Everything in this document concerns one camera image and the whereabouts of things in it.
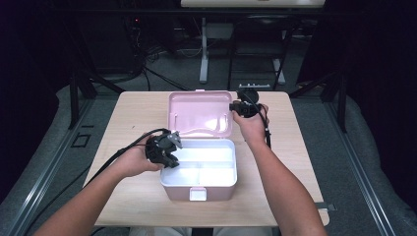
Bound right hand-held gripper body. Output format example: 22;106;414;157
236;83;271;119

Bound person's left hand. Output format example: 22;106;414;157
115;136;165;180

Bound pink storage box white handle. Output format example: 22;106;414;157
158;88;238;203

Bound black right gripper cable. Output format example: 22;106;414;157
243;91;272;149

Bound grey metal floor rail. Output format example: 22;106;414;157
2;97;96;236
327;101;399;236

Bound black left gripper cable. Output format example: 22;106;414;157
26;127;172;236

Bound white divided tray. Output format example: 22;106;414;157
160;140;237;188

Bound person's right hand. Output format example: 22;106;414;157
231;104;270;148

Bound grey tape strip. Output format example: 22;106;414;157
316;202;337;212

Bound bundle of black floor cables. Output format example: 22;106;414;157
123;16;195;92

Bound black metal stand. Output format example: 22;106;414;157
288;70;349;134
66;70;126;131

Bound white desk with metal legs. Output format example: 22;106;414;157
180;0;327;86

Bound black stool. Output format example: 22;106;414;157
226;14;301;91

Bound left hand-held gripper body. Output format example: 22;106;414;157
145;129;184;165

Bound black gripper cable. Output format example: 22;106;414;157
243;91;272;149
26;127;172;236

